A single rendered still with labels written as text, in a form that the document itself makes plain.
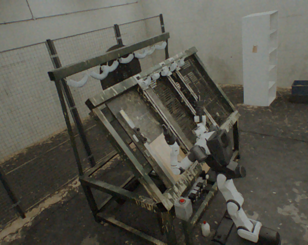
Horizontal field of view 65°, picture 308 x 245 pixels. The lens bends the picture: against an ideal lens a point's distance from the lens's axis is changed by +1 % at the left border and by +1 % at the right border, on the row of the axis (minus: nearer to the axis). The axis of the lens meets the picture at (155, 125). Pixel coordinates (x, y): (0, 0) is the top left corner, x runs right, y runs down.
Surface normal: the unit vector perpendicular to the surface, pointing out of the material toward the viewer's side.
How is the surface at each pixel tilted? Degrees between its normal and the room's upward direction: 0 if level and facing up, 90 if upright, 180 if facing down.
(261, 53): 90
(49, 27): 90
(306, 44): 90
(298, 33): 90
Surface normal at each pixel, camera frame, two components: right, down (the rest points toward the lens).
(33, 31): 0.76, 0.15
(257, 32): -0.63, 0.44
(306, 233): -0.18, -0.89
